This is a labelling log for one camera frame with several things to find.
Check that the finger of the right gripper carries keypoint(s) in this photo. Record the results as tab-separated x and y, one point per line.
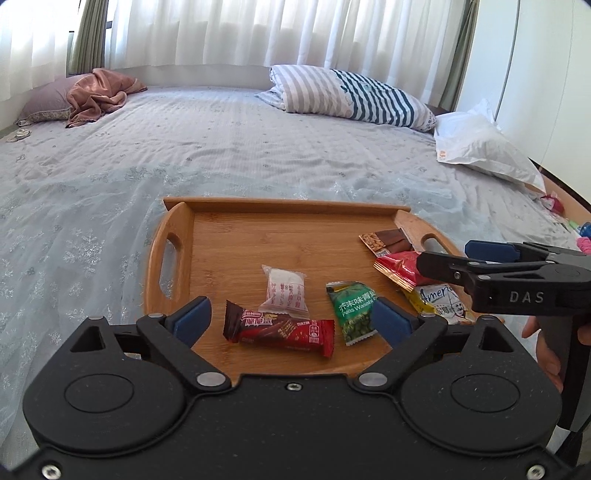
501	252
459	271

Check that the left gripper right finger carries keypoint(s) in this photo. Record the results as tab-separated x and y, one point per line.
412	340

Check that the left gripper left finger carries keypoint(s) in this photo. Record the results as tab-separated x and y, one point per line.
170	338

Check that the yellow Amerie wafer packet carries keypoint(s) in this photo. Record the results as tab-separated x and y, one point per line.
442	300

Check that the red nut snack packet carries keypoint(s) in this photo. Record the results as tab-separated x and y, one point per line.
402	269

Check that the green wasabi peas packet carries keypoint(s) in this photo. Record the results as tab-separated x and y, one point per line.
353	302

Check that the dark red chocolate bar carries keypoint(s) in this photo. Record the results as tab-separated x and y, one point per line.
278	330

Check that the brown peanut bar packet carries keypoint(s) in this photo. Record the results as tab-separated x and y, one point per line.
385	242

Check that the white red-print candy packet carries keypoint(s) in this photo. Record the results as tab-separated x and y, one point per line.
285	292

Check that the person's right hand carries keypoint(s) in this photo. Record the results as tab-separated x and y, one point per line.
546	357

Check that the pink toy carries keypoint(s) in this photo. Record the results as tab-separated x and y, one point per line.
584	240

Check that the small red toy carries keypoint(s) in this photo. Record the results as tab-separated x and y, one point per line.
553	204

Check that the wooden serving tray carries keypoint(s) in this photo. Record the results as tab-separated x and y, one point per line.
217	247

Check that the white pillow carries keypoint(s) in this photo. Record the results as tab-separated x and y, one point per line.
472	139

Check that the pale blue snowflake bedspread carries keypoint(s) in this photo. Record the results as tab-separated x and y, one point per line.
79	206

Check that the white sheer curtain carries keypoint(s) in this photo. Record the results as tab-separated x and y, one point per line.
408	44

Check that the striped pillow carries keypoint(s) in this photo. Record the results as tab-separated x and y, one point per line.
304	89

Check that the small metallic object on bed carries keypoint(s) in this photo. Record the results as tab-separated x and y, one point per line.
18	135

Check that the pink crumpled blanket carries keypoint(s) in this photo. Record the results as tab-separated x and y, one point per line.
99	93

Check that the purple pillow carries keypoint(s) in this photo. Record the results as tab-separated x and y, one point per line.
49	103

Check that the green drape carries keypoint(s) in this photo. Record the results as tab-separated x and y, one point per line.
88	46

